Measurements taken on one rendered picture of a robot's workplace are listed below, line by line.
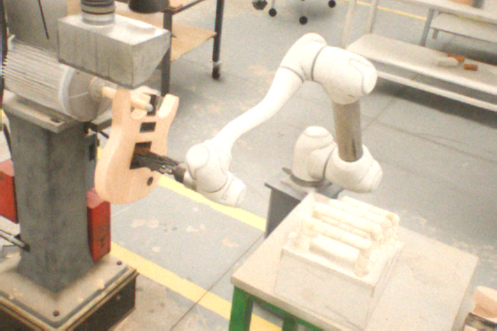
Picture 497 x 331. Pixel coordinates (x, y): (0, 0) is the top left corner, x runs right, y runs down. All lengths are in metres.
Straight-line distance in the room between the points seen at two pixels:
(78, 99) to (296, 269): 0.93
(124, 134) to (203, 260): 1.43
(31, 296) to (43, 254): 0.19
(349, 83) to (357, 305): 0.74
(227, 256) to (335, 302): 1.68
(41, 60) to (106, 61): 0.37
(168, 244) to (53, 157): 1.23
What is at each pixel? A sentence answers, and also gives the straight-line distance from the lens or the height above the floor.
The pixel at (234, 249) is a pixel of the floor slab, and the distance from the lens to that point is 3.39.
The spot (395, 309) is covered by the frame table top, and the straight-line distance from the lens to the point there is 1.86.
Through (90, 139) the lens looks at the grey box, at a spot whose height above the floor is 0.91.
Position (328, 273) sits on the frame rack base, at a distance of 1.67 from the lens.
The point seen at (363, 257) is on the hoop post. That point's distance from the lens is 1.61.
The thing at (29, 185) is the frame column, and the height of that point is 0.79.
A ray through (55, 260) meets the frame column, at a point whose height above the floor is 0.46.
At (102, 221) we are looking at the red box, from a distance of 2.71.
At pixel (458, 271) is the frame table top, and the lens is 2.08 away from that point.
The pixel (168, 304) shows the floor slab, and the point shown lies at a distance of 3.05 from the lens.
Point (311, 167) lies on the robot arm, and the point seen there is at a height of 0.84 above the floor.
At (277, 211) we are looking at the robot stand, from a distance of 2.73.
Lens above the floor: 2.16
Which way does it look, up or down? 29 degrees down
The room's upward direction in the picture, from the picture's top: 7 degrees clockwise
